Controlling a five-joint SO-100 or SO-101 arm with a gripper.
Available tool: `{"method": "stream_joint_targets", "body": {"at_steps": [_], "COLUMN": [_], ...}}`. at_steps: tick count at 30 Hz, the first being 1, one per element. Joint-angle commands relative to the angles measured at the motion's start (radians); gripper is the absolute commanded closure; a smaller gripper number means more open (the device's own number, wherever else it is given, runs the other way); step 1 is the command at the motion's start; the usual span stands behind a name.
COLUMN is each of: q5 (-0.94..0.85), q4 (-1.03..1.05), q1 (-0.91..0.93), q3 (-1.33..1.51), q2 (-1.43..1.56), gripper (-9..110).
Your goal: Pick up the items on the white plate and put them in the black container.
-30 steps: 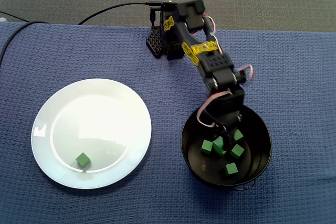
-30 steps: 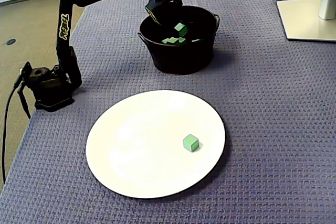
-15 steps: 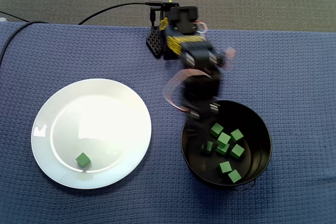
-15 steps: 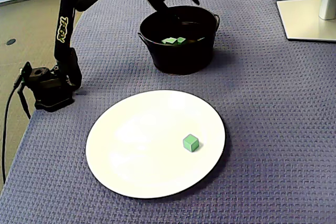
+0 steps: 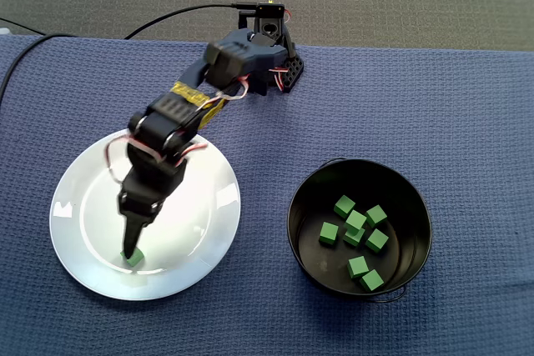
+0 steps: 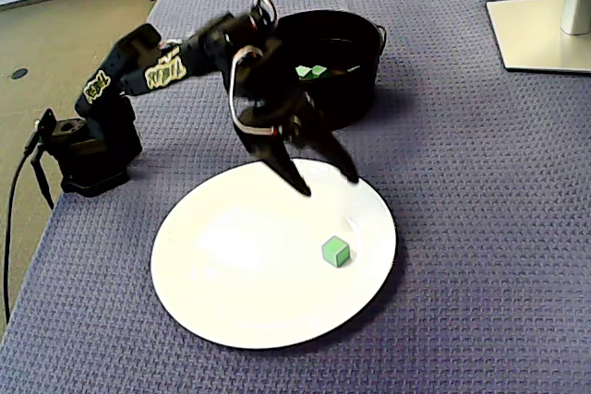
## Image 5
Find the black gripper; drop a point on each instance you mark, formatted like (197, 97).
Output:
(137, 208)

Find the green cube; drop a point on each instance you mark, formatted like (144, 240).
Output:
(371, 280)
(344, 206)
(329, 234)
(138, 260)
(354, 241)
(355, 220)
(377, 240)
(376, 215)
(358, 267)

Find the black robot arm with stickers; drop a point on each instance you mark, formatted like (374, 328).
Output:
(233, 60)

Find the white round plate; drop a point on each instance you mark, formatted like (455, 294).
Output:
(187, 227)

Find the black metal bucket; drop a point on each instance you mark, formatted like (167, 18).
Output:
(317, 264)

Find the small white object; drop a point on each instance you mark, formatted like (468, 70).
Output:
(3, 31)

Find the blue waffle table cloth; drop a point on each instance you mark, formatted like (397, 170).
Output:
(459, 122)

